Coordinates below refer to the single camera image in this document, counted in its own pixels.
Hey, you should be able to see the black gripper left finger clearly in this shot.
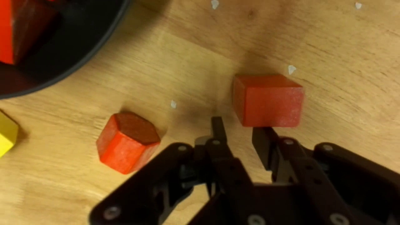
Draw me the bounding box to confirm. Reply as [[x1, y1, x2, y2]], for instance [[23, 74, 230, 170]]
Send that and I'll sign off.
[[207, 117, 254, 225]]

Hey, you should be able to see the red triangular prism block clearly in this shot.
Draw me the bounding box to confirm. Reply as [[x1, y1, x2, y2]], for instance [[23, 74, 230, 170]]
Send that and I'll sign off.
[[0, 0, 64, 65]]

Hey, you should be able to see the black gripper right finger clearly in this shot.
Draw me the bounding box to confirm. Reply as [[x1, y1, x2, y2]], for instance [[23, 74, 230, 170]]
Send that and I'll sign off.
[[252, 128, 359, 225]]

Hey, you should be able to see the red hexagon block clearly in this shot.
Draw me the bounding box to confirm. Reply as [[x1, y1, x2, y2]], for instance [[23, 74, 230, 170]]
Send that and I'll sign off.
[[97, 112, 160, 174]]

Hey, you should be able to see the black bowl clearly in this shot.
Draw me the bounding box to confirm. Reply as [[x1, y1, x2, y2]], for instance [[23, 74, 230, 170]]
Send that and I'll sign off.
[[0, 0, 132, 99]]

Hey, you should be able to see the small yellow block behind bowl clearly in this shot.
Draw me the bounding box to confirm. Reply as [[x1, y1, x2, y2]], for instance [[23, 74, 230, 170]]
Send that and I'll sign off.
[[0, 112, 20, 158]]

